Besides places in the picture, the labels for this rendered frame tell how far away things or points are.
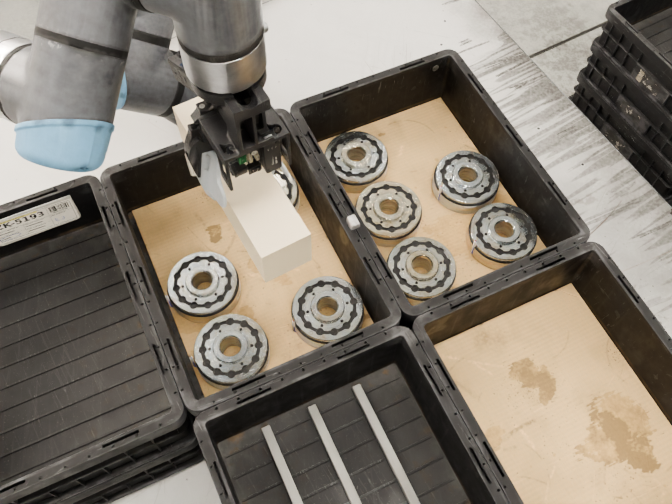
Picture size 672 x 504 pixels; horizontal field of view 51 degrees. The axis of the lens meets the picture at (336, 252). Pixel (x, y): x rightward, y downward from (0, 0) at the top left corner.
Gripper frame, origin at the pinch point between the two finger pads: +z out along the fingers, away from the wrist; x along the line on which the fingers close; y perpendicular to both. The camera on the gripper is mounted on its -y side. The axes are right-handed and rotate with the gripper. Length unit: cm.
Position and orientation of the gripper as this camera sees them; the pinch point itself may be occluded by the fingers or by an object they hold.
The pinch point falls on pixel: (239, 175)
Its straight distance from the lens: 83.5
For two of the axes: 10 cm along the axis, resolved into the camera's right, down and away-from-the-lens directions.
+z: -0.2, 4.8, 8.8
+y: 5.0, 7.7, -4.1
